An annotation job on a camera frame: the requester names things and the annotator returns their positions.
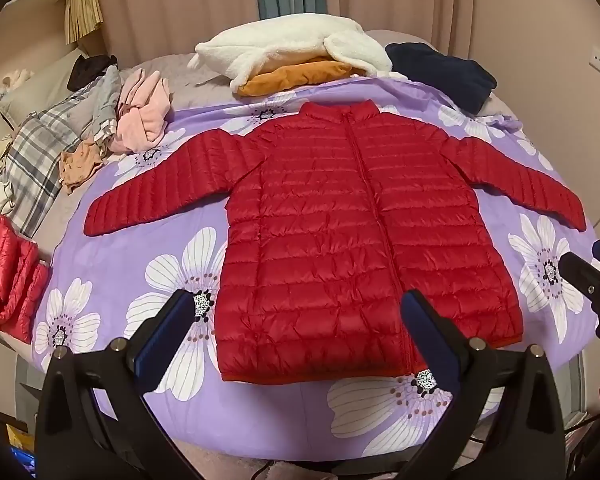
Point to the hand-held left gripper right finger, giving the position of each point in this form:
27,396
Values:
425,345

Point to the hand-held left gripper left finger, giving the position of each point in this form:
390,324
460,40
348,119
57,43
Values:
165,340

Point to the red puffer jacket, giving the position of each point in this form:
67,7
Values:
330,235

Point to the purple floral blanket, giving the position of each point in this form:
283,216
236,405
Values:
130,240

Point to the folded red puffer garment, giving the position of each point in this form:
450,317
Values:
10,280

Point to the blue and yellow box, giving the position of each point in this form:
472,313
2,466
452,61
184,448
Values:
22,455

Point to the tan printed garment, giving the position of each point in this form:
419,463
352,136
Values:
80,165

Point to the grey plaid pillow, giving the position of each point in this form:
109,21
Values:
35,160

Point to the pink garment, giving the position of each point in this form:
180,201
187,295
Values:
140,115

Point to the navy folded garment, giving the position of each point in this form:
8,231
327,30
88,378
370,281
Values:
440,72

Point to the black garment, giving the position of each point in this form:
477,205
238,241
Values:
87,72

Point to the orange folded garment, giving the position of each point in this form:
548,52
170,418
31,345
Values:
290,77

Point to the beige curtain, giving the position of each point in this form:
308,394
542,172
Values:
180,5
455,0

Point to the white plush toy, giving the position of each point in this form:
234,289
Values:
12,85

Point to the white fleece garment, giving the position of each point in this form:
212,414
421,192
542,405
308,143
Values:
280,40

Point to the striped hanging cloth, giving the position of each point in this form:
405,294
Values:
82,10

